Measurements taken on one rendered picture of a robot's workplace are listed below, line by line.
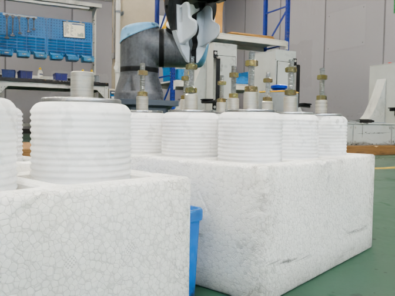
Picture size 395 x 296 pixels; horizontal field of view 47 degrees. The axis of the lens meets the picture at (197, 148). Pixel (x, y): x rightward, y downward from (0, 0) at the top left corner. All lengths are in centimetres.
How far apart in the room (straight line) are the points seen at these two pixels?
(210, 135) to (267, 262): 22
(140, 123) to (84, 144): 39
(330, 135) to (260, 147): 23
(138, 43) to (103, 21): 827
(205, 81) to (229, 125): 265
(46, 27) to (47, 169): 650
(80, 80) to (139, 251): 17
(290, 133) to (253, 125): 12
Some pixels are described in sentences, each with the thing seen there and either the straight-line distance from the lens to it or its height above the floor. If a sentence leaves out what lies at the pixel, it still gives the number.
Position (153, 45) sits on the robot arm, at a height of 46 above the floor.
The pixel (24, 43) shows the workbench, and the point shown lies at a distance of 682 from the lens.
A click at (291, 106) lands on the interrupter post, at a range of 78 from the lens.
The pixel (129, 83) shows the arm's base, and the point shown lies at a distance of 138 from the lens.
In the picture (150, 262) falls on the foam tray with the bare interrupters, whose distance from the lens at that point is 44.
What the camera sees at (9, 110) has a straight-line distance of 39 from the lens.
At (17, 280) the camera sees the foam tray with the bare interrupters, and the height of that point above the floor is 12.
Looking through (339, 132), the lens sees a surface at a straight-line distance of 86.
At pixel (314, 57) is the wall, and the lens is 816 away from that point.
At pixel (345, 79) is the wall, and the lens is 758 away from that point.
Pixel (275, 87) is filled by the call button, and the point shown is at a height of 32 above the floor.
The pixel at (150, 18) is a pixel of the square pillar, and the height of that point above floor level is 188.
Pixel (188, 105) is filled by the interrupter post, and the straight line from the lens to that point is 75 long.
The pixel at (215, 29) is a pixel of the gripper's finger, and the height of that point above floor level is 38.
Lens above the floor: 23
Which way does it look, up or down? 3 degrees down
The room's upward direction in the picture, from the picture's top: 1 degrees clockwise
